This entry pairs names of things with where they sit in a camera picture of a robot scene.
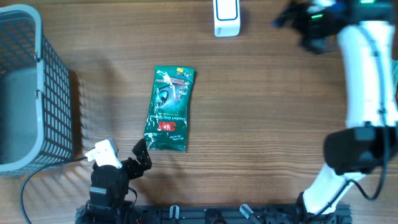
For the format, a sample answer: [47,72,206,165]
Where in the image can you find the green 3M gloves packet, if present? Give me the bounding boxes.
[143,65,195,152]

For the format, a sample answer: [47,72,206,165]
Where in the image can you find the light teal tissue pack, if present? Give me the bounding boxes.
[390,60,398,98]

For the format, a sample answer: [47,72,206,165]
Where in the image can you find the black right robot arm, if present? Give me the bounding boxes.
[264,0,397,223]

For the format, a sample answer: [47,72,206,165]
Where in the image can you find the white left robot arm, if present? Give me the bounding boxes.
[75,138,152,224]

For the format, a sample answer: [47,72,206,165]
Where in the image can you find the white barcode scanner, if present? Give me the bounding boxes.
[213,0,241,37]

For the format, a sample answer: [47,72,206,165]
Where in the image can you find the grey plastic shopping basket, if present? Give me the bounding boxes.
[1,4,74,177]

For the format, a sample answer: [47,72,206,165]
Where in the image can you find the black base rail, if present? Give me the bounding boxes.
[74,203,353,224]

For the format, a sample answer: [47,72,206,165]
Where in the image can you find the black left camera cable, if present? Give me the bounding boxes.
[19,156,88,224]

